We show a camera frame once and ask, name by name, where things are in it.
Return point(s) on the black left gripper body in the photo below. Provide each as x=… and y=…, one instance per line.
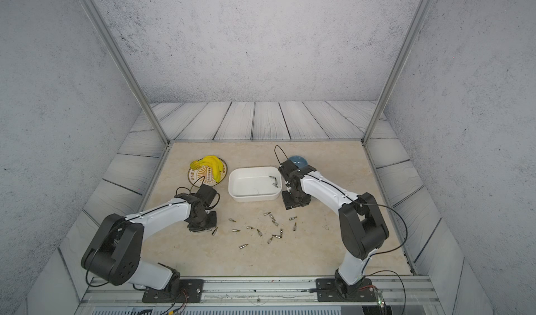
x=208, y=221

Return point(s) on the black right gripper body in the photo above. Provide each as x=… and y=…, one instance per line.
x=289, y=199

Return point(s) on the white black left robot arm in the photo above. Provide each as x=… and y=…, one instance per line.
x=114, y=254

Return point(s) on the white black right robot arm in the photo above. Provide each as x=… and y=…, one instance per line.
x=362, y=225

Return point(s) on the chrome bit upper pair lower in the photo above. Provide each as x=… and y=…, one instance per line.
x=273, y=220

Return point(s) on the white rectangular storage box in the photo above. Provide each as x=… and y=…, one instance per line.
x=253, y=184

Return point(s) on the blue bowl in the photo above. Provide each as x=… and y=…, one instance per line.
x=299, y=161

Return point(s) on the patterned round plate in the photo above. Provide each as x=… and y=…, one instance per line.
x=206, y=173

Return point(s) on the yellow banana bunch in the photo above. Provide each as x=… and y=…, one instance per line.
x=208, y=165

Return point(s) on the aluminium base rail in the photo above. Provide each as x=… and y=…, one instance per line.
x=383, y=294

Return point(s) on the right aluminium frame post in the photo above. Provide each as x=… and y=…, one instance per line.
x=409, y=39

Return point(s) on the aluminium frame post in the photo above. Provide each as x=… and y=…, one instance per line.
x=409, y=39
x=107, y=38

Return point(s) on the left aluminium frame post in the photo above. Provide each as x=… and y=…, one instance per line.
x=107, y=38

